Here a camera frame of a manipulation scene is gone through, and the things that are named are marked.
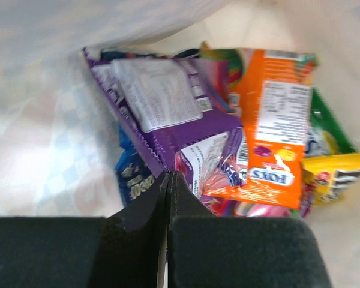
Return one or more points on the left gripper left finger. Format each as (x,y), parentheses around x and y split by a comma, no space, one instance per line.
(124,250)

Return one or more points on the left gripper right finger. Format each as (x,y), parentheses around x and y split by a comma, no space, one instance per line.
(210,251)

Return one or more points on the purple M&M's packet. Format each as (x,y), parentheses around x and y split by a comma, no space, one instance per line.
(215,162)

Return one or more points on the blue checkered paper bag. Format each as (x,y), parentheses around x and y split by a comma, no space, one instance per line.
(58,137)

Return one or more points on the purple snack packet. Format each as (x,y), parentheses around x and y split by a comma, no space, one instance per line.
(166,104)

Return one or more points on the blue snack packet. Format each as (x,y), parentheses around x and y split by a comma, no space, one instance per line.
(134,177)

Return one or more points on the yellow M&M's packet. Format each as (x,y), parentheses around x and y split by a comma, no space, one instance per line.
(326,178)

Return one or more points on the green snack packet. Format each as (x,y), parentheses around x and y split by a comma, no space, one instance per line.
(324,135)

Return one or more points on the orange Fox's candy packet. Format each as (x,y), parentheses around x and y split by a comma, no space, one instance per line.
(273,90)

